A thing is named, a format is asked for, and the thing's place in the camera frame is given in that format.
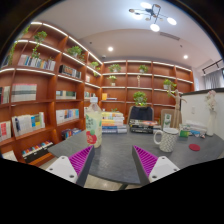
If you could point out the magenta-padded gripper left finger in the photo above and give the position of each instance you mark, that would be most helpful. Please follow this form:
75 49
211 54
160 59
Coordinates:
63 168

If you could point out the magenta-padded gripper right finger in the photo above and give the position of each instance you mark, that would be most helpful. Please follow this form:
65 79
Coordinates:
161 168

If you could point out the clear drink bottle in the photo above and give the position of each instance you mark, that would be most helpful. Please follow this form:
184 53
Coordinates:
93 128

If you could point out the white mug, triangle pattern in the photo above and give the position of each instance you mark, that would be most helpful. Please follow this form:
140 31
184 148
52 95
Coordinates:
169 140

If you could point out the flat round red coaster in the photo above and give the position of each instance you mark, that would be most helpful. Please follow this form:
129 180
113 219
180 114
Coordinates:
194 147

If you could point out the stack of dark books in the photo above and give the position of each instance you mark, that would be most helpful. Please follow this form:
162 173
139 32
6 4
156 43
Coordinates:
143 126

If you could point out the green and white carton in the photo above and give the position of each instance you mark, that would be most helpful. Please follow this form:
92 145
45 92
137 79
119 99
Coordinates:
167 120

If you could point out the white tissue pack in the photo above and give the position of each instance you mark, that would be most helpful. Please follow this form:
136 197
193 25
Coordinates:
196 125

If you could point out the tan chair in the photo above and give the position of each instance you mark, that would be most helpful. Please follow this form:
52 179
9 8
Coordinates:
166 111

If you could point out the dark office chair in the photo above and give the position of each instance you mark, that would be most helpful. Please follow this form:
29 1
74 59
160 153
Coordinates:
140 113

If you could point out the wooden artist mannequin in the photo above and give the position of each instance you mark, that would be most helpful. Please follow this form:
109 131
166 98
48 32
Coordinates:
176 106

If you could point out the stack of colourful books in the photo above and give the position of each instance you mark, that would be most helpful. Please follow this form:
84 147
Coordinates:
113 125

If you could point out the white vase with flowers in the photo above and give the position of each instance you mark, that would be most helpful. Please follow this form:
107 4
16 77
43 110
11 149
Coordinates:
211 120

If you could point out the wooden shelf unit with books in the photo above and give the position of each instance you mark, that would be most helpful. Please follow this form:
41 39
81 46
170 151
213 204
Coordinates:
33 100

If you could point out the grey curtain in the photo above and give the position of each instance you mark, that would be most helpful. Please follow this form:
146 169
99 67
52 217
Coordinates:
213 79

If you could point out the black ceiling light track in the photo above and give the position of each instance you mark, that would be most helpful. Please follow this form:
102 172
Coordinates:
211 66

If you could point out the round recessed ceiling light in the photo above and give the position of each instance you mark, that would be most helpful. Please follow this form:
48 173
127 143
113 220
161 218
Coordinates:
110 49
185 56

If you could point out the ceiling air vent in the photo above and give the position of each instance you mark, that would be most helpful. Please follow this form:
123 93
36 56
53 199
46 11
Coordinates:
170 36

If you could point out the multi-bulb ceiling lamp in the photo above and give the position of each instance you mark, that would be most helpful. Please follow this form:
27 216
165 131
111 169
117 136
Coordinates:
151 15

